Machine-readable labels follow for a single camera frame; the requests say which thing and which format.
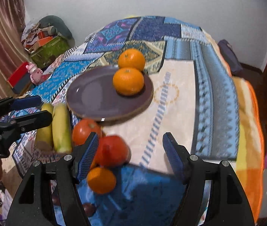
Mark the red gift box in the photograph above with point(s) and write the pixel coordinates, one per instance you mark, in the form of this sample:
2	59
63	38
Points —
18	74

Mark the purple round plate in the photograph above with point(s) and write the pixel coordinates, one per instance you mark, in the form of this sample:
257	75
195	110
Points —
92	95

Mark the pink rabbit toy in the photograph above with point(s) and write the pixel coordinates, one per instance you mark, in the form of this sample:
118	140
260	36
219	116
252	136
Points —
35	73

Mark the grey green pillow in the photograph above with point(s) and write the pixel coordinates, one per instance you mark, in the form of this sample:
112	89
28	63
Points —
58	23

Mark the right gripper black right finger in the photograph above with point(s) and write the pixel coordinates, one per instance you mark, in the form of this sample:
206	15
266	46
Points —
213	195

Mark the orange yellow blanket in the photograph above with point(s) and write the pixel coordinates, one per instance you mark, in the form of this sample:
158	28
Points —
250	159

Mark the red tomato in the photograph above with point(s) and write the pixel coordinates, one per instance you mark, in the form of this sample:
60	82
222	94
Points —
83	129
112	152

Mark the patchwork patterned bedspread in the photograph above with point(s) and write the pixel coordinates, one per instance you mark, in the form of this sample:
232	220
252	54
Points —
145	125

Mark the large orange front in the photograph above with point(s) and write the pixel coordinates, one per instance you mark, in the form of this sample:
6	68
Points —
128	81

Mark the small mandarin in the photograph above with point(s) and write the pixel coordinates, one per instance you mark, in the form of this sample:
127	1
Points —
101	180
93	164

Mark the large orange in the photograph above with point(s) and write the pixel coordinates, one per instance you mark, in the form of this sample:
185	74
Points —
132	58
128	81

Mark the green cardboard box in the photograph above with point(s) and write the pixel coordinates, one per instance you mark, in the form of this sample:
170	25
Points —
47	54

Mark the dark red jujube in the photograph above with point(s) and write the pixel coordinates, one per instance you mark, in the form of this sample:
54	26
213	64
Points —
89	208
55	199

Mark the dark blue bag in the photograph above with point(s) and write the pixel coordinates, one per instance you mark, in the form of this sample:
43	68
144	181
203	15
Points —
230	57

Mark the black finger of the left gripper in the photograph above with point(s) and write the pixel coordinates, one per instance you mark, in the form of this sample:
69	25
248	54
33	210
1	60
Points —
26	123
9	104

